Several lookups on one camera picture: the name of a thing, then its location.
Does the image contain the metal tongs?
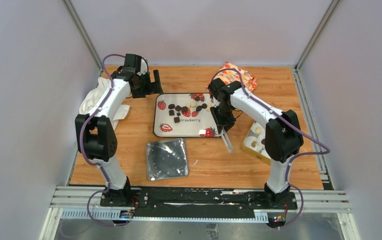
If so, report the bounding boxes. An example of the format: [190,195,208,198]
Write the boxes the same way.
[220,128,234,153]

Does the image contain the silver tin lid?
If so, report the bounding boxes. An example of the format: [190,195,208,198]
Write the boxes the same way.
[146,138,190,181]

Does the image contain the white cloth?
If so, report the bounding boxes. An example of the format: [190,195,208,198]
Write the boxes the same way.
[74,77,131,140]

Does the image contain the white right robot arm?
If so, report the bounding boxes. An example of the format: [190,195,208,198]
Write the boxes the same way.
[208,78,304,209]

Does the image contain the white paper cup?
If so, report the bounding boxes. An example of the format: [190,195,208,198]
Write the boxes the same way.
[243,136,262,152]
[257,134,266,149]
[250,122,265,135]

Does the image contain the dark cube chocolate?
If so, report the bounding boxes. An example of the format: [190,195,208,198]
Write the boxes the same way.
[175,105,182,112]

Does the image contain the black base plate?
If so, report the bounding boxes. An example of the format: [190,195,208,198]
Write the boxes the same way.
[99,186,297,219]

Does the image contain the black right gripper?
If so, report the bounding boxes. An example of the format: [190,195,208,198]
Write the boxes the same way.
[210,104,236,135]

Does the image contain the orange floral cloth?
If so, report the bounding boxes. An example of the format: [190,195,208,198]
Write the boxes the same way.
[215,61,258,92]

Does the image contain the yellow tin box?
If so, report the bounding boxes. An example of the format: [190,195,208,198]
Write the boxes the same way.
[241,121,271,166]

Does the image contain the strawberry print tray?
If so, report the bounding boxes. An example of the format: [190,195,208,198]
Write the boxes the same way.
[153,92,220,138]

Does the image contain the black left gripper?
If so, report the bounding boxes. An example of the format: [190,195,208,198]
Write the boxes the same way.
[132,70,163,99]

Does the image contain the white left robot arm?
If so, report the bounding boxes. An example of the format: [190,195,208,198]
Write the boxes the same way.
[75,53,163,207]

